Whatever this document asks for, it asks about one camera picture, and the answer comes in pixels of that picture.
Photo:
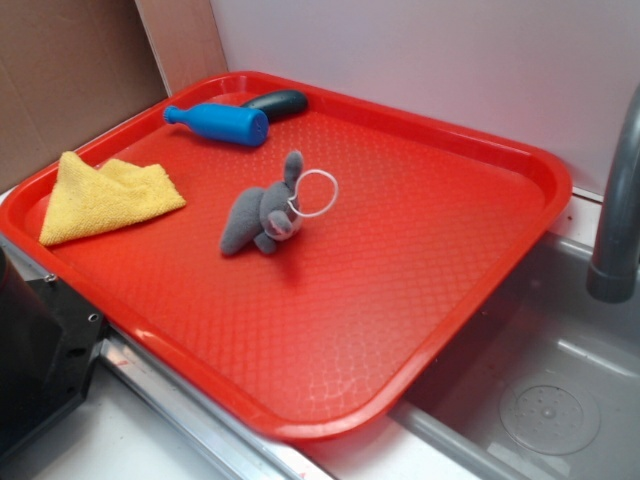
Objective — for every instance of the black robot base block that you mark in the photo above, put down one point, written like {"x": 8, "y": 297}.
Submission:
{"x": 50, "y": 339}

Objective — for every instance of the grey plush animal toy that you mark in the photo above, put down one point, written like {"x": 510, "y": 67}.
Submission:
{"x": 265, "y": 217}

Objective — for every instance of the red plastic tray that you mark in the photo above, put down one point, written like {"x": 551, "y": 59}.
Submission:
{"x": 419, "y": 223}

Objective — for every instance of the dark green oblong object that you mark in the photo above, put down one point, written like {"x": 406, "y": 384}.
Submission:
{"x": 279, "y": 104}

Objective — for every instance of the yellow folded cloth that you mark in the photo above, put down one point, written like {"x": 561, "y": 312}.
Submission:
{"x": 86, "y": 201}

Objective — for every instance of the grey plastic sink basin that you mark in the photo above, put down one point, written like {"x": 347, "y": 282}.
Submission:
{"x": 539, "y": 324}

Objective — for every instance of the round sink drain cover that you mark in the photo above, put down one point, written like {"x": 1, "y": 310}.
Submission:
{"x": 549, "y": 419}

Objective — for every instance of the grey faucet spout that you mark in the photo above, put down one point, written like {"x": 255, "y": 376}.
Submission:
{"x": 612, "y": 272}

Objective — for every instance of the brown cardboard panel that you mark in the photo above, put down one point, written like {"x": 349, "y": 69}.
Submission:
{"x": 72, "y": 70}

